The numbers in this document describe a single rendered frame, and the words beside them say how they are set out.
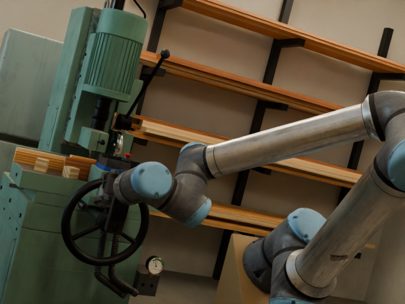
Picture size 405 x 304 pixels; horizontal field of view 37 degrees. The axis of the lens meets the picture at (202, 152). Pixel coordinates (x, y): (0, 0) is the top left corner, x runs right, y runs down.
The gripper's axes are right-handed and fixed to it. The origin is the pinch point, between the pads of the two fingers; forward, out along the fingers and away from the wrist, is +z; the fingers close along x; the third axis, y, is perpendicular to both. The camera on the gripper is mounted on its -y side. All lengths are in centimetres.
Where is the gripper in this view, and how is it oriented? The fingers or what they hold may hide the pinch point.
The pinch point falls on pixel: (100, 205)
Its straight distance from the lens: 181.0
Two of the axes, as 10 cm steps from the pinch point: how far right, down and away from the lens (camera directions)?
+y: 0.9, -9.6, 2.7
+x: -8.7, -2.1, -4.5
